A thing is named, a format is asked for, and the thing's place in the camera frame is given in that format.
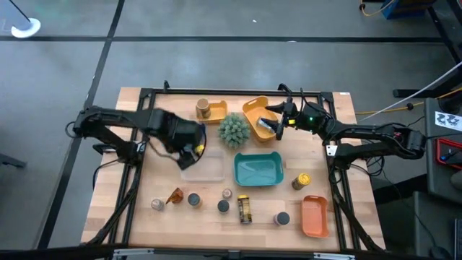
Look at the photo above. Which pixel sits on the large yellow plastic bin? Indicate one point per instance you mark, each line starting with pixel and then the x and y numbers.
pixel 252 108

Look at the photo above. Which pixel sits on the teal plastic bin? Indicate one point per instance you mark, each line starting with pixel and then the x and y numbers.
pixel 258 169

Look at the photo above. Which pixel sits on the dark spice jar black lid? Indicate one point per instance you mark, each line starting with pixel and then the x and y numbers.
pixel 223 206

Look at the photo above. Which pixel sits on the dark jar yellow lid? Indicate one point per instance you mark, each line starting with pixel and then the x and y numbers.
pixel 301 180

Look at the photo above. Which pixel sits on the silver bracket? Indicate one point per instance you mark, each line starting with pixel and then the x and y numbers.
pixel 334 256
pixel 133 252

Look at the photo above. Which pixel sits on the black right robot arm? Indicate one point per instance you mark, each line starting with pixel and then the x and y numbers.
pixel 371 131

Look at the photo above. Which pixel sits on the black computer mouse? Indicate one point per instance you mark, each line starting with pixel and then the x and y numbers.
pixel 438 253

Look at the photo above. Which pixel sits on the black stand leg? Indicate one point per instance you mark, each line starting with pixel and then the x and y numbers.
pixel 11 160

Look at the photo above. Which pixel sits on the small yellow plastic bin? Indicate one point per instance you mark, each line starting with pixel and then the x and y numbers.
pixel 218 112

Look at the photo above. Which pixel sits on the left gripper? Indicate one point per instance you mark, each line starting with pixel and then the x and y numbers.
pixel 180 131

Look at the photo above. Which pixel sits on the white printed paper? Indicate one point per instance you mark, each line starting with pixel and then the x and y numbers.
pixel 447 121

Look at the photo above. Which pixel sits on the small glass spice jar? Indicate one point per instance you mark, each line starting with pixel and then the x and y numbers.
pixel 227 193
pixel 157 204

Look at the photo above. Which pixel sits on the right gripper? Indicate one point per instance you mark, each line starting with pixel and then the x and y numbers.
pixel 307 117

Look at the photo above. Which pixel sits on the red black device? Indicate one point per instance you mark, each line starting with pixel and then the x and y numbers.
pixel 441 144

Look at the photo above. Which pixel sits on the white tag plate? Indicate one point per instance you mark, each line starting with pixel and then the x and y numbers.
pixel 331 150

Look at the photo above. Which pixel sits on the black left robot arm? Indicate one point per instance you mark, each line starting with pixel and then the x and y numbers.
pixel 108 119

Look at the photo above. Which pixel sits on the black frame clamp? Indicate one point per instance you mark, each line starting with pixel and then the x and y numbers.
pixel 283 87
pixel 166 86

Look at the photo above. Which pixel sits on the white powder jar purple label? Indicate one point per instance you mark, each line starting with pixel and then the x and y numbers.
pixel 282 218

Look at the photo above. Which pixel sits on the cardboard canister tan lid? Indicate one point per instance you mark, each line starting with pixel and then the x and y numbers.
pixel 203 106

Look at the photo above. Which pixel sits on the black side desk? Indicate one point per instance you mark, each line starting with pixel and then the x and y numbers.
pixel 431 177

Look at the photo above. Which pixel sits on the clear plastic bin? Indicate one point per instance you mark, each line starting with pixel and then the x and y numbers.
pixel 211 169

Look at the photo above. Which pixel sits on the black aluminium rig frame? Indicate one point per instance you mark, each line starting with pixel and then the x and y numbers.
pixel 234 92

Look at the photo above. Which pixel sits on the orange barcode jar black lid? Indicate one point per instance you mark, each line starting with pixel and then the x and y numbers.
pixel 194 199

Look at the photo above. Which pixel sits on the stand with white round base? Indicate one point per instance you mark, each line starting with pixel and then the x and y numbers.
pixel 26 29

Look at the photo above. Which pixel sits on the silver label glass jar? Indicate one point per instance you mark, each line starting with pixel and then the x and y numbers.
pixel 263 123

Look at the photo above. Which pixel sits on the orange plastic bin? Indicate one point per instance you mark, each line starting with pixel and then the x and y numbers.
pixel 315 216

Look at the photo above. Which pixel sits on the blue floor box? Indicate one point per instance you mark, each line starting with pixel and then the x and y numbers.
pixel 404 9

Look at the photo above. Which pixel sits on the orange spice pouch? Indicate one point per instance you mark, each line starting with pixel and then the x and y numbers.
pixel 177 196

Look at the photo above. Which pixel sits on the green artificial succulent plant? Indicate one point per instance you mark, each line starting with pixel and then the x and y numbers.
pixel 234 130

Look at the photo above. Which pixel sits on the black desk leg frame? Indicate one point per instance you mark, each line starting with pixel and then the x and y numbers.
pixel 400 93

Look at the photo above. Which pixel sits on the tall spice can yellow lid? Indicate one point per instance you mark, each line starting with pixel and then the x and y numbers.
pixel 244 209

